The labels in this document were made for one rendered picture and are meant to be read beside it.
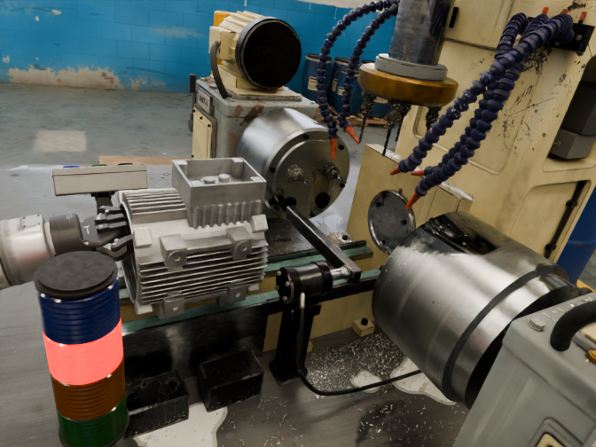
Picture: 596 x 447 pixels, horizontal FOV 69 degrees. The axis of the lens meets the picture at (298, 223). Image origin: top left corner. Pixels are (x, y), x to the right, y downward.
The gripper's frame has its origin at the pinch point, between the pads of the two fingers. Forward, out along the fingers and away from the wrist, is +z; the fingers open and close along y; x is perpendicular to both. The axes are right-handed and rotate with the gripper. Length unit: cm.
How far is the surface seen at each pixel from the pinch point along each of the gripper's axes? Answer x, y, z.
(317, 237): 10.0, -1.2, 22.8
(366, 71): -19.3, 3.1, 33.2
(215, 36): -16, 65, 27
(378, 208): 12.5, 6.3, 43.7
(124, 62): 87, 548, 67
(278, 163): 5.0, 22.9, 26.3
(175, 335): 18.5, -6.2, -6.8
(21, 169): 27, 96, -31
